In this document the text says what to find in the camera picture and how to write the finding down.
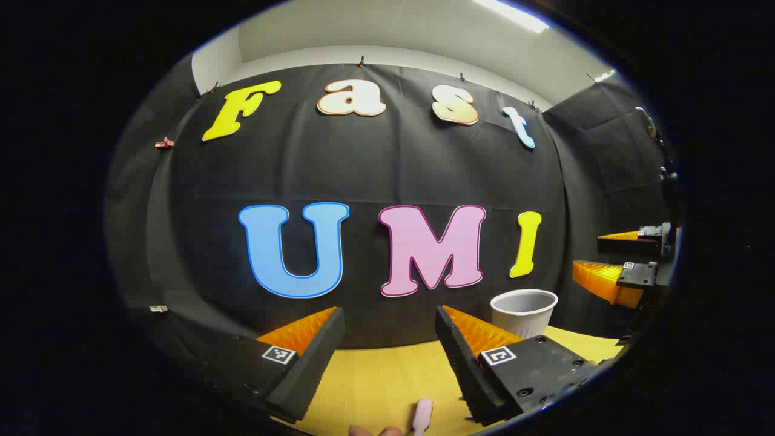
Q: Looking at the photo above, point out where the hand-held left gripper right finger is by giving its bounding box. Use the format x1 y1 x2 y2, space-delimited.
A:
435 305 609 426

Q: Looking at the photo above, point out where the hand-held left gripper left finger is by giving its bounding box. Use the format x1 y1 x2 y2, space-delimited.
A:
200 306 346 424

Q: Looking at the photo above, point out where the small pink broom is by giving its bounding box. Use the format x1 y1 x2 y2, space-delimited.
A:
412 398 434 435

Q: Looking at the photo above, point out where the white ribbed garbage bin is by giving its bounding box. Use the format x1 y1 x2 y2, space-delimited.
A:
490 289 559 340

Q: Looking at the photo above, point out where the wooden desktop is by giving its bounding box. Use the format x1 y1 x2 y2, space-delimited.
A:
272 325 627 436

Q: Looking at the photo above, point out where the black backdrop cloth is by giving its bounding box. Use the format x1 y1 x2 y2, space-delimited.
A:
106 54 682 364

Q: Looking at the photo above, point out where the long ceiling light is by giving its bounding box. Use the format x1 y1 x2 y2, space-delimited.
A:
472 0 549 34

